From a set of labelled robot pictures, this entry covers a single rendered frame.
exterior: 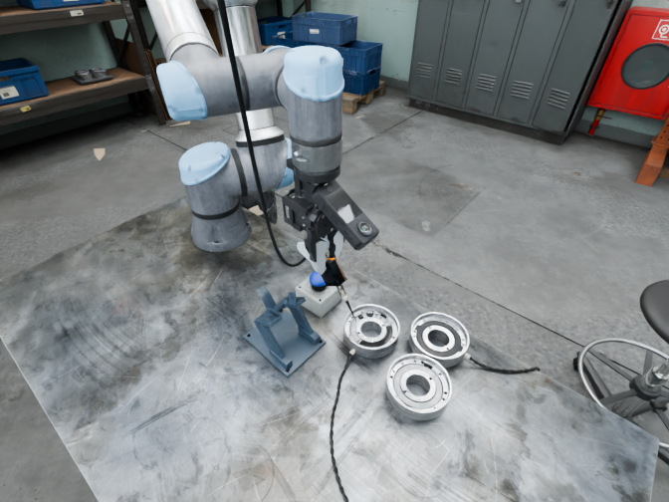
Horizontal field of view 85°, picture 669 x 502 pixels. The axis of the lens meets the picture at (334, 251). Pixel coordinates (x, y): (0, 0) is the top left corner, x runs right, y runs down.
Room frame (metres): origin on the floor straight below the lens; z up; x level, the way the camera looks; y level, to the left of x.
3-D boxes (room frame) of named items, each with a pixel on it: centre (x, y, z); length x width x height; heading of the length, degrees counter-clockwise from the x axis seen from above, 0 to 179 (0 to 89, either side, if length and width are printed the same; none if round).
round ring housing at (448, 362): (0.41, -0.19, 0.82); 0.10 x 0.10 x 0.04
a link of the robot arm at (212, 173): (0.77, 0.29, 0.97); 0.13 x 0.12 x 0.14; 115
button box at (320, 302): (0.53, 0.04, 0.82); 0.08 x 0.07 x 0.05; 50
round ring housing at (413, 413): (0.32, -0.14, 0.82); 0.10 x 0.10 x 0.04
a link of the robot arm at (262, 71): (0.59, 0.09, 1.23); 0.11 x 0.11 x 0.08; 25
